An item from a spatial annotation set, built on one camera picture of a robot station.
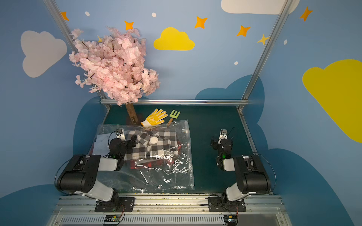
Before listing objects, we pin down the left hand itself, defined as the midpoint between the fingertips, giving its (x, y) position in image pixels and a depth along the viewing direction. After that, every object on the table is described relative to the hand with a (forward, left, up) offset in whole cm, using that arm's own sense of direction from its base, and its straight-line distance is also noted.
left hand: (126, 135), depth 93 cm
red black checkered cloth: (-18, -25, -5) cm, 31 cm away
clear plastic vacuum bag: (-25, -37, -8) cm, 45 cm away
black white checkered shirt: (-7, -20, -1) cm, 22 cm away
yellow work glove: (+23, -15, -9) cm, 29 cm away
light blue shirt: (-7, +16, -5) cm, 18 cm away
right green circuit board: (-45, -65, -10) cm, 80 cm away
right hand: (+2, -66, -1) cm, 66 cm away
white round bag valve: (-4, -19, 0) cm, 20 cm away
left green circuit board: (-46, -3, -9) cm, 47 cm away
